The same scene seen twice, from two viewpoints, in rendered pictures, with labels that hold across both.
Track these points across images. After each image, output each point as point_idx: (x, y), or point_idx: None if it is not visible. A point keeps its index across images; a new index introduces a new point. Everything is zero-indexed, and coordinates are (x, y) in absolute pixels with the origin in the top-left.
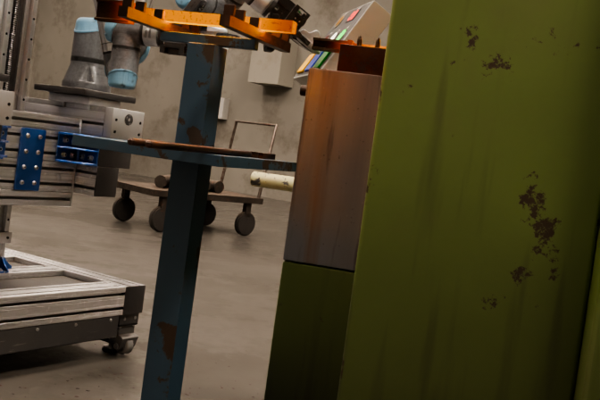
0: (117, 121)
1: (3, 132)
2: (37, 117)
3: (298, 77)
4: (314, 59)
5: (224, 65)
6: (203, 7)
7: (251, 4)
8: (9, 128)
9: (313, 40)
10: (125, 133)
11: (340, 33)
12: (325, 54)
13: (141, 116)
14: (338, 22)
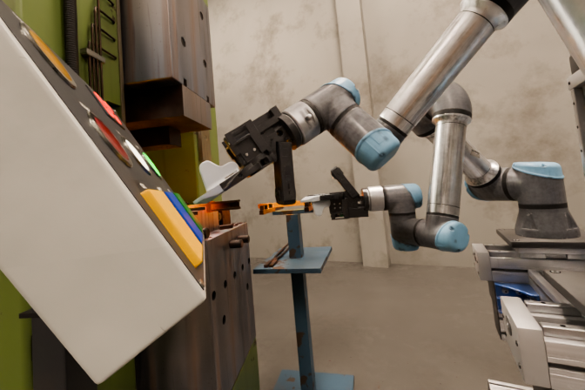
0: (504, 319)
1: (529, 299)
2: (551, 298)
3: (205, 271)
4: (184, 211)
5: (286, 221)
6: (332, 176)
7: (319, 126)
8: (541, 299)
9: (238, 202)
10: (511, 346)
11: (139, 154)
12: (184, 203)
13: (515, 331)
14: (68, 74)
